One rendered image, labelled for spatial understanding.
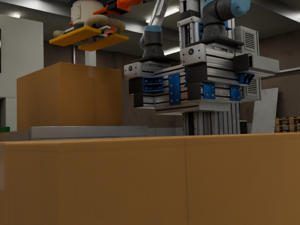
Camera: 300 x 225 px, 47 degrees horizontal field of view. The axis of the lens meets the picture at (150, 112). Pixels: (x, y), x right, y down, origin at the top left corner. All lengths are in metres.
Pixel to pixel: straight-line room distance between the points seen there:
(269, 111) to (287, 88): 0.97
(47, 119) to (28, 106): 0.28
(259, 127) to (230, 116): 10.41
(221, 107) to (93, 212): 1.67
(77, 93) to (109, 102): 0.21
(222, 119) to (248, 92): 0.28
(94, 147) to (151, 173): 0.09
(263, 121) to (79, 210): 12.24
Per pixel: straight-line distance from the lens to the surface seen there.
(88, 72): 1.94
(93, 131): 1.83
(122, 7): 1.77
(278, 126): 7.88
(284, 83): 12.78
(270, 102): 12.67
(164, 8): 2.49
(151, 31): 2.25
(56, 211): 0.37
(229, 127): 2.15
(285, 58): 12.87
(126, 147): 0.40
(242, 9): 1.84
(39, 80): 2.07
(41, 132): 1.71
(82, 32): 1.80
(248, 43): 2.36
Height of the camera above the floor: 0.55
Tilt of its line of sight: 4 degrees up
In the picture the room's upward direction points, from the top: 2 degrees counter-clockwise
